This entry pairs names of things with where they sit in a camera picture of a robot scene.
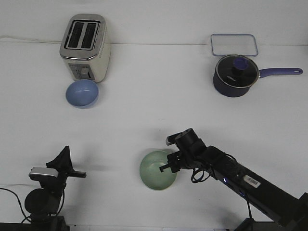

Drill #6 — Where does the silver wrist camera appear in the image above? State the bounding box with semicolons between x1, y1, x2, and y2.
166;132;182;146
28;167;59;180

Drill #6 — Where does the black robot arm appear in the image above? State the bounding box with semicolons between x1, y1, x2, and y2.
0;146;87;231
160;128;308;231

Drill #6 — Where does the blue bowl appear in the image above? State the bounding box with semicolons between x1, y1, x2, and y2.
65;79;99;108

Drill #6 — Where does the cream and chrome toaster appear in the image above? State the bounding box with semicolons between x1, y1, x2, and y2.
60;14;111;83

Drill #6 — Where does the white toaster power cord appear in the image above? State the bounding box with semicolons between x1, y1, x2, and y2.
0;36;64;44

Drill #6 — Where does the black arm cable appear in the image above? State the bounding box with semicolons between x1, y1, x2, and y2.
191;154;255;219
0;188;32;224

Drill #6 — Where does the dark blue saucepan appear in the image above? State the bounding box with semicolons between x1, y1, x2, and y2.
213;68;303;97

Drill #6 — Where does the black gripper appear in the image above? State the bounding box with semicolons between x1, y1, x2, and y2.
159;128;206;173
40;146;87;195

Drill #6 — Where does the green bowl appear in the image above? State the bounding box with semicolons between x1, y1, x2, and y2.
139;150;177;191

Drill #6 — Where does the glass pot lid blue knob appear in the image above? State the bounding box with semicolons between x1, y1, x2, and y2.
216;55;260;88

